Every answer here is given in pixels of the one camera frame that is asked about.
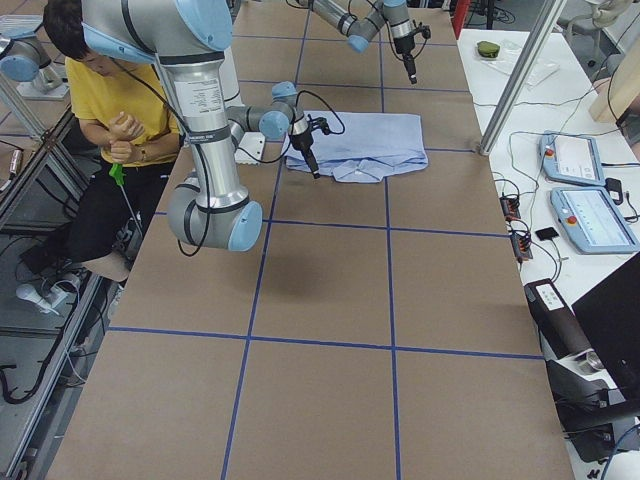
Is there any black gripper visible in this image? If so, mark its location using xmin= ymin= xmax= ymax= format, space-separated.
xmin=290 ymin=130 xmax=320 ymax=179
xmin=393 ymin=35 xmax=417 ymax=84

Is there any light blue striped shirt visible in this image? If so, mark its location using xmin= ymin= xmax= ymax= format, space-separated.
xmin=309 ymin=110 xmax=428 ymax=183

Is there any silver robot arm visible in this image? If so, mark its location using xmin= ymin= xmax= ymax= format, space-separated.
xmin=82 ymin=1 xmax=318 ymax=251
xmin=294 ymin=0 xmax=431 ymax=85

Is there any green folded cloth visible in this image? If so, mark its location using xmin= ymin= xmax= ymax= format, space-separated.
xmin=476 ymin=40 xmax=501 ymax=59

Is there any clear plastic bag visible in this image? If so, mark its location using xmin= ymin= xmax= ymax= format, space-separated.
xmin=474 ymin=39 xmax=561 ymax=91

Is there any upper blue teach pendant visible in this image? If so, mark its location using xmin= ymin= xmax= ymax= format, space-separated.
xmin=539 ymin=131 xmax=605 ymax=186

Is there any blue teach pendant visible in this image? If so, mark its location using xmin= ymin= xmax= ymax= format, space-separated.
xmin=539 ymin=131 xmax=605 ymax=186
xmin=549 ymin=186 xmax=639 ymax=254

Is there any person in yellow shirt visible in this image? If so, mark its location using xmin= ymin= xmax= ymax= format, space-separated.
xmin=43 ymin=1 xmax=180 ymax=284

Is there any black phone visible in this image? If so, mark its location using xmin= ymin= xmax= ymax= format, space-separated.
xmin=535 ymin=227 xmax=559 ymax=241

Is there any lower blue teach pendant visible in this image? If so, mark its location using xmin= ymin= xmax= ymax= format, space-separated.
xmin=549 ymin=186 xmax=639 ymax=254

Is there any black monitor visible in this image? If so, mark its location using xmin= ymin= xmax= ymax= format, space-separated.
xmin=572 ymin=255 xmax=639 ymax=398

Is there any black printer device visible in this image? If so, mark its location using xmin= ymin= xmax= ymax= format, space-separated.
xmin=524 ymin=279 xmax=639 ymax=462

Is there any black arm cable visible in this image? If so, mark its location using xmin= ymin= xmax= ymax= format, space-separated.
xmin=294 ymin=89 xmax=346 ymax=137

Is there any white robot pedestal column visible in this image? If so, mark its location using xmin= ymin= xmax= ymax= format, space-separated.
xmin=219 ymin=44 xmax=266 ymax=166

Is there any aluminium frame post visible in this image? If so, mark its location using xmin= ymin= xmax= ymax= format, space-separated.
xmin=478 ymin=0 xmax=566 ymax=156

